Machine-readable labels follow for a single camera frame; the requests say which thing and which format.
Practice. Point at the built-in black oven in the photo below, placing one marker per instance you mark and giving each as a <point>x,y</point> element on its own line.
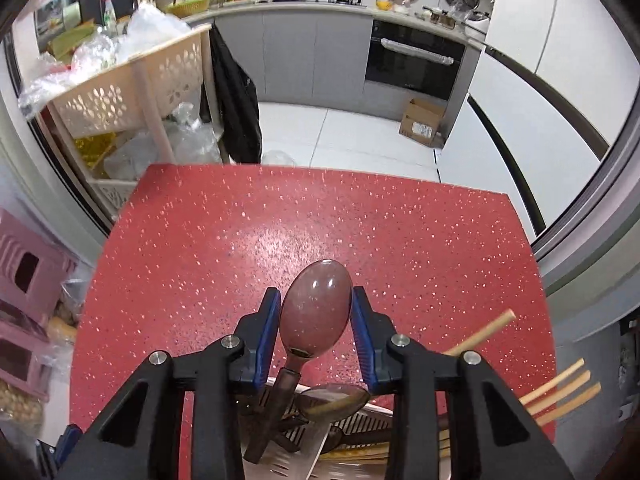
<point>405,60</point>

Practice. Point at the beige perforated storage rack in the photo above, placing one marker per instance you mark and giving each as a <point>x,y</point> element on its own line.
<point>159,106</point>

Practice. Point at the pink plastic stool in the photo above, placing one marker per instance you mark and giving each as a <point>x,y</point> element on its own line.
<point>32,274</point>

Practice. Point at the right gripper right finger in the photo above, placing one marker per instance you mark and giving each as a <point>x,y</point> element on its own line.
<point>492,436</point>

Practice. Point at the dark translucent spoon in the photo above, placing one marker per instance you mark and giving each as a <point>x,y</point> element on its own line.
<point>314,314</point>

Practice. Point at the black hanging garment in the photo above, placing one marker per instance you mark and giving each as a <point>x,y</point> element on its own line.
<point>236,102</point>

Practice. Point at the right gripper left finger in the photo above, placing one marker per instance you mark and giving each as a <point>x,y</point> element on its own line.
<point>137,434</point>

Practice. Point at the beige utensil holder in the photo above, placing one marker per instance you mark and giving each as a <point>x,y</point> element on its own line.
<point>300,449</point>

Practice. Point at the cardboard box on floor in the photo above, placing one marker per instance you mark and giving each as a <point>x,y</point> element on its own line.
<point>421,121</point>

